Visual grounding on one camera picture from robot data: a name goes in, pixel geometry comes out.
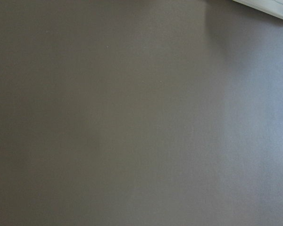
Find cream rabbit print tray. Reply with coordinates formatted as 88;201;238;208
234;0;283;20

